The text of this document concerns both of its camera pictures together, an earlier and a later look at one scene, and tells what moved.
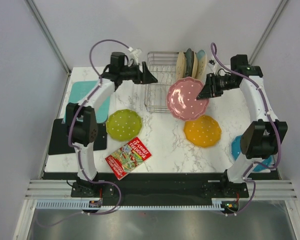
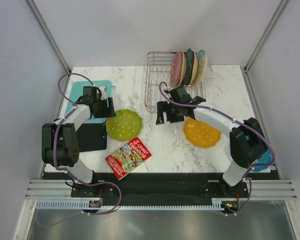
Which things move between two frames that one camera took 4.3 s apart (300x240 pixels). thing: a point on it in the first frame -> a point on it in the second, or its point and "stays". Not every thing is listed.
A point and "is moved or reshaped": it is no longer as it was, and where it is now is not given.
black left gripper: [145, 77] -> [108, 112]
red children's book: [128, 158] stays
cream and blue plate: [201, 64] stays
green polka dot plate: [124, 125] stays
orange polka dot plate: [203, 131] stays
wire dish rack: [163, 66] stays
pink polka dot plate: [182, 99] is moved or reshaped
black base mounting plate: [161, 187] stays
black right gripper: [210, 89] -> [164, 106]
